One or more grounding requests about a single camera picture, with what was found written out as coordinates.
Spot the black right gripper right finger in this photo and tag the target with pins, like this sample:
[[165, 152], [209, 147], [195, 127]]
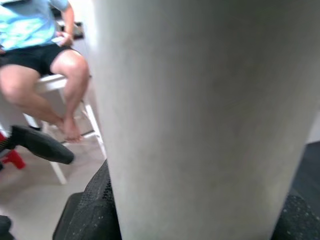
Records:
[[297, 220]]

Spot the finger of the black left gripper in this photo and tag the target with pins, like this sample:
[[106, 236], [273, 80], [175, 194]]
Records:
[[5, 228], [45, 147]]

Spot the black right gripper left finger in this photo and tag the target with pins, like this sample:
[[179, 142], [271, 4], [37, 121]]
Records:
[[87, 217]]

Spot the white plastic table leg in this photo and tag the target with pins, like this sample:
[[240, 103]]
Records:
[[200, 112]]

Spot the white chair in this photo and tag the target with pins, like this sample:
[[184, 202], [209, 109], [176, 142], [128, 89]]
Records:
[[50, 83]]

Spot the seated person blue shirt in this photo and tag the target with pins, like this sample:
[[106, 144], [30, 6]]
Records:
[[25, 25]]

